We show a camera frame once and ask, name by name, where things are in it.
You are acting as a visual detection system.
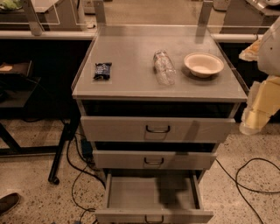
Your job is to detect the grey bottom drawer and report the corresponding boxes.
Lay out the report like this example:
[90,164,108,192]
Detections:
[95,171,214,224]

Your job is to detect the grey drawer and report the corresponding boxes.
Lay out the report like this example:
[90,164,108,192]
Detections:
[94,150,216,170]
[95,171,214,224]
[80,116,235,143]

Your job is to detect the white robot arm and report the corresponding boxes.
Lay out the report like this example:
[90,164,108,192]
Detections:
[239,18,280,135]

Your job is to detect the grey drawer cabinet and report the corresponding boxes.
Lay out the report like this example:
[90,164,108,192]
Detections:
[72,25,247,177]

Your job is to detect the grey middle drawer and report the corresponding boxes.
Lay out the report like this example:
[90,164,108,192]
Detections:
[94,150,216,170]

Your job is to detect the grey top drawer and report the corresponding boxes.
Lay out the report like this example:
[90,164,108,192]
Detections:
[80,116,235,143]

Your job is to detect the white paper bowl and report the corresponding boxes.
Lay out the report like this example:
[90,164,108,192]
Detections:
[184,52,224,78]

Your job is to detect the clear plastic bottle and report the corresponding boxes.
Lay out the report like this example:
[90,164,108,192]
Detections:
[153,50,176,86]

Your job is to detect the dark blue snack packet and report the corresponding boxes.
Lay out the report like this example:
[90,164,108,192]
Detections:
[94,62,112,81]

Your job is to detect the green object on counter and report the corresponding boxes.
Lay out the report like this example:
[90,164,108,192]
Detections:
[0,0,22,11]

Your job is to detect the brown shoe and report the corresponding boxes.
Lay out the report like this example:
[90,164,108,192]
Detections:
[0,192,21,215]

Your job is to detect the black floor cable right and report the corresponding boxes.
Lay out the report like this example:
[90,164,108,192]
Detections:
[215,157,280,224]

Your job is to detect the black floor cable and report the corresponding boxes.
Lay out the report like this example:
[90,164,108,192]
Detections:
[215,157,280,224]
[66,132,107,224]

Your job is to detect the black floor cable left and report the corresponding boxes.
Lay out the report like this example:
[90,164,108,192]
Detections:
[66,132,107,224]

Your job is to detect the black desk frame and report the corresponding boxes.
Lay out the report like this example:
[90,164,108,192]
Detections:
[0,60,80,185]

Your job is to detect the white counter rail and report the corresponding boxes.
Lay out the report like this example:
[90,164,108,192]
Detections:
[0,31,95,40]

